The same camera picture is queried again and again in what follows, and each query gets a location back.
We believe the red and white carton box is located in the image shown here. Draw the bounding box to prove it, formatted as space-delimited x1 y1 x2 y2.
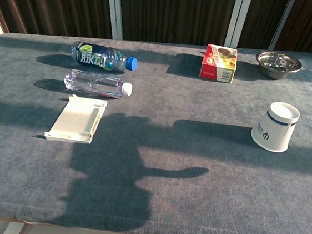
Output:
198 43 239 84

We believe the white plastic tray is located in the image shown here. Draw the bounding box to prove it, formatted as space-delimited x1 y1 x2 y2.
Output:
44 91 109 146

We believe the dark label blue cap bottle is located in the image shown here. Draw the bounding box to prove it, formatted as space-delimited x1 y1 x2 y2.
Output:
68 40 140 74

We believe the stainless steel bowl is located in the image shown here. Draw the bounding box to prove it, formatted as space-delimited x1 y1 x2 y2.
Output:
254 49 304 82

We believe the grey blue table cloth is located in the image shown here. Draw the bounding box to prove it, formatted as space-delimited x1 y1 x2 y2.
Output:
0 20 312 234

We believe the clear white cap water bottle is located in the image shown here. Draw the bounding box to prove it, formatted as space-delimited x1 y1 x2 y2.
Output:
63 68 135 101

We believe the white paper cup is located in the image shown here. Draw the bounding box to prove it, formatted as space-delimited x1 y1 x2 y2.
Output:
249 99 302 155

